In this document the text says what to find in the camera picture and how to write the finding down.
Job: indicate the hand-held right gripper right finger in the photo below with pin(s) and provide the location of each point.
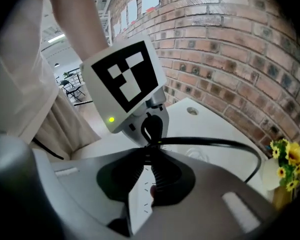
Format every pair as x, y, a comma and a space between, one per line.
173, 181

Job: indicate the white desk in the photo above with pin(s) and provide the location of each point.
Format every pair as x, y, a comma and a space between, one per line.
215, 124

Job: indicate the light wooden box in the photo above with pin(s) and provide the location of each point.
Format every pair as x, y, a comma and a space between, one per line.
283, 197

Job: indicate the person in white clothing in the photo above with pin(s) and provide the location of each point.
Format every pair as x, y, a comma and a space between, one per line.
15, 71

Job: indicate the ceiling tube light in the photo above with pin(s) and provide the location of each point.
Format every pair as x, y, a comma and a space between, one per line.
56, 38

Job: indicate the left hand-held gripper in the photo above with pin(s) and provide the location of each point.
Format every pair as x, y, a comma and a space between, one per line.
102, 89

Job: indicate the person's beige trousers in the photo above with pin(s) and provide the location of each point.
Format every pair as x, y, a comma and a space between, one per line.
65, 129

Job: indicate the black folding chair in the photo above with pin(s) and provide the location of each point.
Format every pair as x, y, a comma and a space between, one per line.
71, 90

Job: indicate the person's left forearm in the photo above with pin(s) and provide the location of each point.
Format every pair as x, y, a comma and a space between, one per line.
75, 16

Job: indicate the white metal shelf rack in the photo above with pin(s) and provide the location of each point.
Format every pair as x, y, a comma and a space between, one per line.
107, 26

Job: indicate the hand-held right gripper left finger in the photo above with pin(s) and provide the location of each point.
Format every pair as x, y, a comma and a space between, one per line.
117, 177

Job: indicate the yellow sunflower bouquet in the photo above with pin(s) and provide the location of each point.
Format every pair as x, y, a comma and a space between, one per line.
292, 156

